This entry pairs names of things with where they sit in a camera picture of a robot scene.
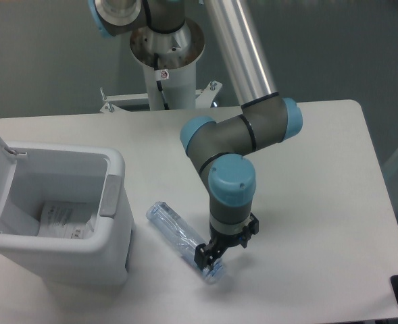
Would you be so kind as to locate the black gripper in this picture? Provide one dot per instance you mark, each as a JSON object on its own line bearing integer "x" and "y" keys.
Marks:
{"x": 207, "y": 254}

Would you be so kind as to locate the crushed clear plastic bottle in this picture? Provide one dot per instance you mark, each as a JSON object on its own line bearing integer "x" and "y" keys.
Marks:
{"x": 183, "y": 239}

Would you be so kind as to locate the white plastic wrapper bag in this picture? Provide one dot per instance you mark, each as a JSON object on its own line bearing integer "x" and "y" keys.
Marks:
{"x": 68, "y": 220}

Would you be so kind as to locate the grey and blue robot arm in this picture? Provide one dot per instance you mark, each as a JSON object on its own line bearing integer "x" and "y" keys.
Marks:
{"x": 218, "y": 150}

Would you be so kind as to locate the white trash can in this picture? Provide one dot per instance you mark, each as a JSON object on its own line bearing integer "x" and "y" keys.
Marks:
{"x": 68, "y": 173}

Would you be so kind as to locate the white pedestal base frame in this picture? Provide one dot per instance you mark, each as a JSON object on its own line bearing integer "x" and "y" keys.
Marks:
{"x": 204, "y": 98}

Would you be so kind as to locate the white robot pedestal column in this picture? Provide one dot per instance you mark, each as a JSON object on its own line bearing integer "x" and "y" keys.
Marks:
{"x": 169, "y": 64}

